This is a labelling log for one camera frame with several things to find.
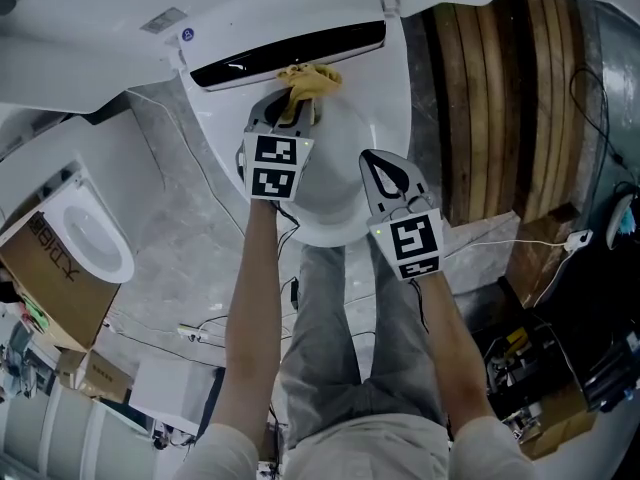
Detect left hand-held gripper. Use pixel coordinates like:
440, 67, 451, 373
235, 92, 322, 202

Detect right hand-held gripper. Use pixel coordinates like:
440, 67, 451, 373
359, 148, 447, 282

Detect yellow cloth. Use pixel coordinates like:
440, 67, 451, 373
275, 62, 345, 125

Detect person's right forearm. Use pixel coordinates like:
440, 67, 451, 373
416, 272, 497, 432

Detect person's left forearm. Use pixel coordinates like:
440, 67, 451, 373
209, 197, 284, 430

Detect white toilet bowl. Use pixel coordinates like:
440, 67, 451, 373
309, 105, 374, 222

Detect white toilet with tank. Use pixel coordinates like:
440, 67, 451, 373
0, 105, 169, 286

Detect white toilet lid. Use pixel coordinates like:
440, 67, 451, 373
0, 0, 524, 115

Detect wooden plank platform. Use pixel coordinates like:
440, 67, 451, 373
422, 0, 609, 228

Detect dark wooden board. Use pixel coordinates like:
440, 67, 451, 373
504, 202, 584, 310

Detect person's grey trousers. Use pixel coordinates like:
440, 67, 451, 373
276, 239, 449, 452

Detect small white power strip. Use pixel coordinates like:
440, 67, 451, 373
565, 228, 595, 251

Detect teal and white device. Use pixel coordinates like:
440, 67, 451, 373
605, 189, 640, 250

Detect long white power strip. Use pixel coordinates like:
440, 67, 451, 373
176, 323, 211, 342

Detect person's beige shirt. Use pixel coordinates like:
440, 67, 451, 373
171, 412, 539, 480

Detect large cardboard box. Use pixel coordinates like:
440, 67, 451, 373
0, 209, 124, 352

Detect white box cabinet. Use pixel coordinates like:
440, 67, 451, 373
128, 354, 227, 425

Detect green card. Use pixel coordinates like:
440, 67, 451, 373
24, 302, 52, 330

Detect small cardboard box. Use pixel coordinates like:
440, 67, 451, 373
54, 347, 134, 405

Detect white shelf unit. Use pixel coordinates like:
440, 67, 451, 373
0, 382, 152, 480

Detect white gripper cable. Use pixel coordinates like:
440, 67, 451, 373
444, 237, 571, 260

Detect black cable with adapter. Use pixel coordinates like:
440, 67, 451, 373
569, 67, 640, 195

